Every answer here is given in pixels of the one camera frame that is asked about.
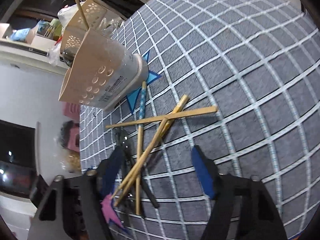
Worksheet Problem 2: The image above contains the long wooden chopstick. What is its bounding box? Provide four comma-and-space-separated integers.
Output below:
105, 106, 218, 129

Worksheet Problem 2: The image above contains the plain wooden chopstick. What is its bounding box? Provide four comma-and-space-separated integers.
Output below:
75, 0, 89, 31

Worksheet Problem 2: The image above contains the black spoon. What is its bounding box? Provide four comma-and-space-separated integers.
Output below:
114, 128, 159, 209

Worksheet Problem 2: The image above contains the bag of peanuts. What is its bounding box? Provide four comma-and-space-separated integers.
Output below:
60, 150, 81, 173

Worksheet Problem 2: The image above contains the pink plastic stool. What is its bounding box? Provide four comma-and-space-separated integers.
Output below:
62, 102, 80, 118
66, 124, 80, 153

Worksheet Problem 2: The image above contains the yellow tipped wooden chopstick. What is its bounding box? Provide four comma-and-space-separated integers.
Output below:
112, 95, 189, 206

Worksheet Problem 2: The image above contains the blue checked tablecloth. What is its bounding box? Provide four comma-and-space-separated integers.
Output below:
79, 0, 320, 240

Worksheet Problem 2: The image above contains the blue patterned chopstick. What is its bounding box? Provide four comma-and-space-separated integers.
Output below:
136, 81, 147, 215

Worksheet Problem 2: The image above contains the beige plastic utensil holder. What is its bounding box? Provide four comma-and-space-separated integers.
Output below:
59, 29, 149, 112

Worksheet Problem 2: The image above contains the white lattice basket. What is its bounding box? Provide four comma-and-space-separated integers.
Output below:
57, 0, 107, 53

